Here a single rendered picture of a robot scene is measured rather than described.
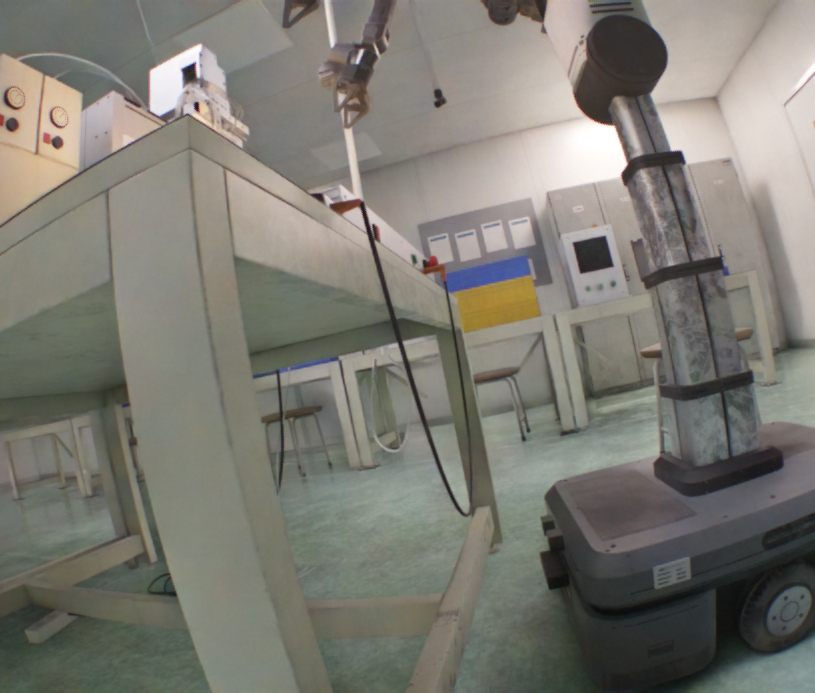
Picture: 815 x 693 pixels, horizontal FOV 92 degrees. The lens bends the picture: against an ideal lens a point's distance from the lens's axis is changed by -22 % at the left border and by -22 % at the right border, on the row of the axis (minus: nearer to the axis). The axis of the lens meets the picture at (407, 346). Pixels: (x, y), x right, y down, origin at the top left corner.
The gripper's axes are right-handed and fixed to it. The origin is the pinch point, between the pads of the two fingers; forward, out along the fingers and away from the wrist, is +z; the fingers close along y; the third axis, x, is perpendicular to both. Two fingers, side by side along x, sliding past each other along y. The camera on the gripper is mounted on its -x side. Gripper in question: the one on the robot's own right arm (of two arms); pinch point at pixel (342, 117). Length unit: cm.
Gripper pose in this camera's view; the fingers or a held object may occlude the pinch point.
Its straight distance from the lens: 130.8
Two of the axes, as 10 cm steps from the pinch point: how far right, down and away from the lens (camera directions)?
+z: -3.1, 9.5, 0.2
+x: 9.4, 3.1, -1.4
